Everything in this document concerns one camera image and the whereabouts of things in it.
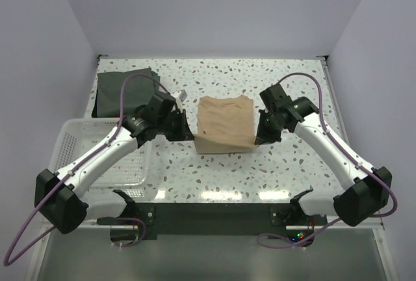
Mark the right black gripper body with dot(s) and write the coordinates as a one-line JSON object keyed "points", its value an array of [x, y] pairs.
{"points": [[268, 129]]}

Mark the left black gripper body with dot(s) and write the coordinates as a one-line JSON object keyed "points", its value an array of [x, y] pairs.
{"points": [[171, 127]]}

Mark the beige t-shirt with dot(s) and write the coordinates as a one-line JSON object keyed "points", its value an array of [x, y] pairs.
{"points": [[225, 126]]}

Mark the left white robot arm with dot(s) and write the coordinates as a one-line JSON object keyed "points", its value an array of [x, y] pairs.
{"points": [[61, 196]]}

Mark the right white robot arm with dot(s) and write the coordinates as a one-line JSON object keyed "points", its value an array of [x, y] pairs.
{"points": [[365, 188]]}

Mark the folded grey t-shirt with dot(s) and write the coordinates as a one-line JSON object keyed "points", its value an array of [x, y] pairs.
{"points": [[137, 92]]}

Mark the white plastic basket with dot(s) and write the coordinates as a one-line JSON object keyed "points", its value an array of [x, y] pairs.
{"points": [[78, 136]]}

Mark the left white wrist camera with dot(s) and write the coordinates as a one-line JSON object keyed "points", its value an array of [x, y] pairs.
{"points": [[180, 95]]}

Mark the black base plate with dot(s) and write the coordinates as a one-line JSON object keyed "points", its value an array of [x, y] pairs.
{"points": [[153, 220]]}

